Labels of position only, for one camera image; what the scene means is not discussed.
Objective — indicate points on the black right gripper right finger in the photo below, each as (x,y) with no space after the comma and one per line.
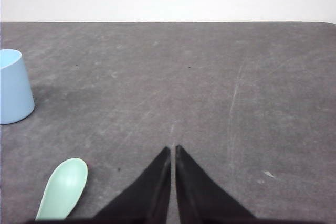
(200,199)

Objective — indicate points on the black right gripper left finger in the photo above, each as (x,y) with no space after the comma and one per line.
(146,200)

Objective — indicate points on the mint green plastic spoon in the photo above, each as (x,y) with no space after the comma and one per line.
(63,190)

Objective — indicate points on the light blue plastic cup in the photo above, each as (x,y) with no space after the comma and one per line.
(17,100)

